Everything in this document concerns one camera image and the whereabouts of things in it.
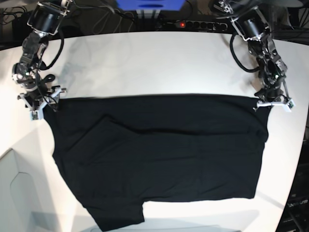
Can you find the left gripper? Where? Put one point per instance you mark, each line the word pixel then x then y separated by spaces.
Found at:
pixel 270 97

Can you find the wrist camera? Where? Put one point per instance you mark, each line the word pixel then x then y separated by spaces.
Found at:
pixel 289 105
pixel 36 115

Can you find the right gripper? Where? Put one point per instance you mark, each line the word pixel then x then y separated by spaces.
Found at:
pixel 42 97

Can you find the blue plastic box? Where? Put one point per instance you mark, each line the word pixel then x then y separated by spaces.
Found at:
pixel 167 5

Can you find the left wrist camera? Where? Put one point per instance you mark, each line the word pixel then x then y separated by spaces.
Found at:
pixel 289 105

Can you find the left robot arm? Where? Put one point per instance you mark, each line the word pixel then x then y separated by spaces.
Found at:
pixel 250 24

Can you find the white bin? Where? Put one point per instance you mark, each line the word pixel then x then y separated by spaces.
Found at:
pixel 20 207

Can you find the black power strip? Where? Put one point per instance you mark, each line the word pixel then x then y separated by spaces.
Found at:
pixel 200 26

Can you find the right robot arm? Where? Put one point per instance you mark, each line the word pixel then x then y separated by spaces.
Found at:
pixel 45 22

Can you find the black T-shirt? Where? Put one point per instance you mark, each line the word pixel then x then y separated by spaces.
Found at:
pixel 116 154

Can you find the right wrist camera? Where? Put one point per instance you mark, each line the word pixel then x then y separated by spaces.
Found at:
pixel 36 115

